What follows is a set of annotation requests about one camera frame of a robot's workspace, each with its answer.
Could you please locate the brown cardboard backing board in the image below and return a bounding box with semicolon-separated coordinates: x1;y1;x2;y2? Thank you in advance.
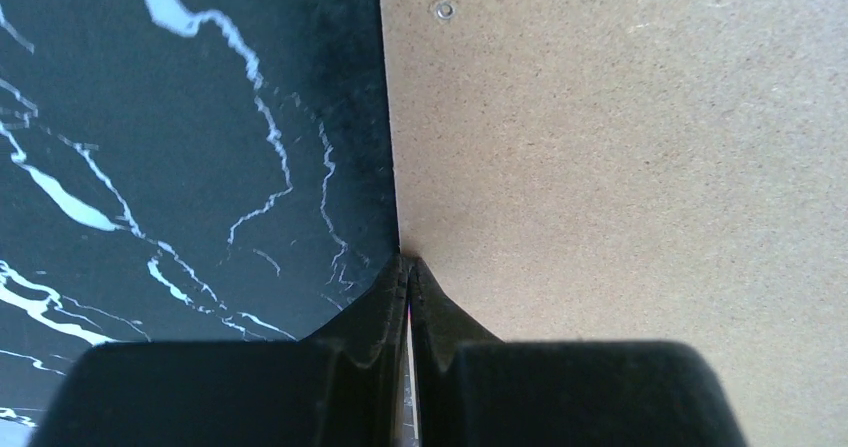
381;0;847;446

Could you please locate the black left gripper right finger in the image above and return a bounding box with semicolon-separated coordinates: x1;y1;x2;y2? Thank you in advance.
408;260;745;446

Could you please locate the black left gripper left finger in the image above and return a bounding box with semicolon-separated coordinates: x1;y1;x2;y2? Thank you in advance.
31;255;408;446

